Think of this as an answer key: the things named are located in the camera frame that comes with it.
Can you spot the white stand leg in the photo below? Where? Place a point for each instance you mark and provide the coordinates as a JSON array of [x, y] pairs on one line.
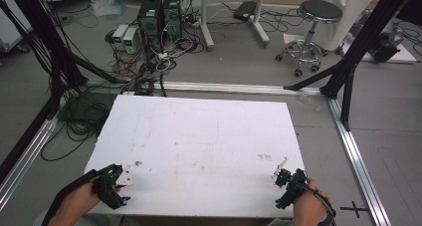
[[258, 20], [205, 23]]

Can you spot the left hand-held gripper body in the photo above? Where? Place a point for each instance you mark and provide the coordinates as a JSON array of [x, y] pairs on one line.
[[111, 192]]

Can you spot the black braced frame post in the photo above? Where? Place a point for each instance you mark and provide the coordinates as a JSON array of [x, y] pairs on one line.
[[361, 40]]

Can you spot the white floor board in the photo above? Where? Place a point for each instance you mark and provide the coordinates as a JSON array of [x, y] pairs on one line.
[[406, 55]]

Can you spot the black device on board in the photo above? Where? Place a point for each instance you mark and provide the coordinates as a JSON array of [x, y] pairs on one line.
[[384, 50]]

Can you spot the slim black computer tower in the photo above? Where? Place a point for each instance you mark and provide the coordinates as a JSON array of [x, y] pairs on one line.
[[172, 15]]

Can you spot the clear plastic bag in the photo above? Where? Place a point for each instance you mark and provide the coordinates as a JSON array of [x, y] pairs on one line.
[[106, 5]]

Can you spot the white power supply unit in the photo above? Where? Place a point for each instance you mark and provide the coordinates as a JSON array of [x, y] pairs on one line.
[[119, 35], [130, 40]]

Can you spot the black tape cross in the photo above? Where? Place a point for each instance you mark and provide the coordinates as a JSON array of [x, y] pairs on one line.
[[355, 208]]

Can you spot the white cloth cover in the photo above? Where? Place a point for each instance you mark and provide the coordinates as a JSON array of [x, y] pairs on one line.
[[351, 7]]

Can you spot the flat black box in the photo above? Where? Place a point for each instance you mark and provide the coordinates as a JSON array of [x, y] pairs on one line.
[[245, 11]]

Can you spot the person's left hand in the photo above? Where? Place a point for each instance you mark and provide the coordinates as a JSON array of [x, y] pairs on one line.
[[76, 204]]

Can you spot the large black computer tower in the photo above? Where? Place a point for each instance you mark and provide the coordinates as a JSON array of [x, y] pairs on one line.
[[151, 20]]

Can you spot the black round stool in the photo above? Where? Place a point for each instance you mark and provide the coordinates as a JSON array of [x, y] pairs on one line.
[[320, 12]]

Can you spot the aluminium floor rail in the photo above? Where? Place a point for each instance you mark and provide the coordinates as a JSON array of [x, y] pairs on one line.
[[26, 156], [358, 163], [232, 87]]

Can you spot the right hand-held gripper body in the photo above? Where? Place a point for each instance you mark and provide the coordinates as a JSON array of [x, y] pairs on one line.
[[293, 186]]

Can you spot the white panel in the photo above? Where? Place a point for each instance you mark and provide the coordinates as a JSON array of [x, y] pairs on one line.
[[10, 30]]

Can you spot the person's right hand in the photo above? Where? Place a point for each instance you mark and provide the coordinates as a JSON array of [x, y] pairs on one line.
[[310, 207]]

